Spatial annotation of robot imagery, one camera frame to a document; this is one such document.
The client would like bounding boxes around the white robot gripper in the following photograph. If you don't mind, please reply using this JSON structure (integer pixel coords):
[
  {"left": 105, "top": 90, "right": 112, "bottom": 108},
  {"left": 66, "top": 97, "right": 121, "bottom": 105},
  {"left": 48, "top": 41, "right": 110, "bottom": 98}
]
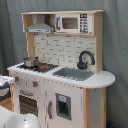
[{"left": 0, "top": 75, "right": 15, "bottom": 97}]

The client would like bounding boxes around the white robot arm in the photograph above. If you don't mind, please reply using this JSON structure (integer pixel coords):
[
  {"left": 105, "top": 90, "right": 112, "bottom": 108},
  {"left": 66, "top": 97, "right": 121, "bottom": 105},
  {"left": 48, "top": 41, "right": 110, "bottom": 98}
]
[{"left": 0, "top": 75, "right": 41, "bottom": 128}]

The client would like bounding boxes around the white wooden toy kitchen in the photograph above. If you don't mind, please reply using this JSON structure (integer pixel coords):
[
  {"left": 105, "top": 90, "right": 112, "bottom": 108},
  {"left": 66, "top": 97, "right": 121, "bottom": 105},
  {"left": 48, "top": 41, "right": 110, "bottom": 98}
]
[{"left": 9, "top": 10, "right": 115, "bottom": 128}]

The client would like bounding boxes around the toy oven door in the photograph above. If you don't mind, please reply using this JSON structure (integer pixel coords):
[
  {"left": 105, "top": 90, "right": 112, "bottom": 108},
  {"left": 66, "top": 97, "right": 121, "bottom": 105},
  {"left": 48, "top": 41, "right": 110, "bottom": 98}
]
[{"left": 19, "top": 90, "right": 38, "bottom": 115}]

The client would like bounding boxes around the small silver toy pot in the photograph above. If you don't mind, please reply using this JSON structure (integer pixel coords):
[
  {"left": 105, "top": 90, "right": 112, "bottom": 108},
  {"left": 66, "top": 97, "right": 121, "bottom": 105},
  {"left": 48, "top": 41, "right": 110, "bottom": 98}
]
[{"left": 23, "top": 57, "right": 39, "bottom": 67}]

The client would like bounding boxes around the black toy stovetop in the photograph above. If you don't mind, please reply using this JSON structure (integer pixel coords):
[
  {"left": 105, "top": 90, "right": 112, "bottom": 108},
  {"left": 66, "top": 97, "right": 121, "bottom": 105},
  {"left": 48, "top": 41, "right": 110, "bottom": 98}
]
[{"left": 20, "top": 63, "right": 57, "bottom": 73}]

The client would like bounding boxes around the grey backdrop curtain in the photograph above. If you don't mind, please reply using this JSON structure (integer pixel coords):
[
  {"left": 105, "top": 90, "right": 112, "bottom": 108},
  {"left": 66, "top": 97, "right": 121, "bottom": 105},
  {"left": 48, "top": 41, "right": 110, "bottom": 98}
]
[{"left": 0, "top": 0, "right": 128, "bottom": 128}]

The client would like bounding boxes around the toy dishwasher cabinet door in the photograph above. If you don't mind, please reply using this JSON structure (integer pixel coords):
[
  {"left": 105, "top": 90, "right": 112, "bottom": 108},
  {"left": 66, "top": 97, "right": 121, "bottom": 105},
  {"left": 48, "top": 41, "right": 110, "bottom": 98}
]
[{"left": 44, "top": 87, "right": 84, "bottom": 128}]

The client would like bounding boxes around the grey toy range hood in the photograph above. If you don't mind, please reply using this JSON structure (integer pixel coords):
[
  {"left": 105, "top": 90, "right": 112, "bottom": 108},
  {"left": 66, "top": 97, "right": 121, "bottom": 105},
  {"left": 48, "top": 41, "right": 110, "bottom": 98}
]
[{"left": 26, "top": 15, "right": 54, "bottom": 34}]

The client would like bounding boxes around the grey toy sink basin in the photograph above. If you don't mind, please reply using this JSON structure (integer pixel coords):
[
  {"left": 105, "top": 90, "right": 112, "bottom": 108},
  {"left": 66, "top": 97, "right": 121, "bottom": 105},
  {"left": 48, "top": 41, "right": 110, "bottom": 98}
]
[{"left": 53, "top": 67, "right": 93, "bottom": 81}]

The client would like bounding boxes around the black toy faucet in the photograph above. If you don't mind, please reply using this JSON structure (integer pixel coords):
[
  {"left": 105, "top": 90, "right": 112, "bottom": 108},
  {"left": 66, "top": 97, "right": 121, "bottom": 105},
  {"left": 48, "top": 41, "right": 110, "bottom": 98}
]
[{"left": 76, "top": 50, "right": 96, "bottom": 71}]

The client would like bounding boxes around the white toy microwave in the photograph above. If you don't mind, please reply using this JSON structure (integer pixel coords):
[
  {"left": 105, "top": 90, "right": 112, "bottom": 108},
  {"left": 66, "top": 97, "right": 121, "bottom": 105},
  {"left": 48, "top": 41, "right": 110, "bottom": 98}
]
[{"left": 56, "top": 14, "right": 93, "bottom": 34}]

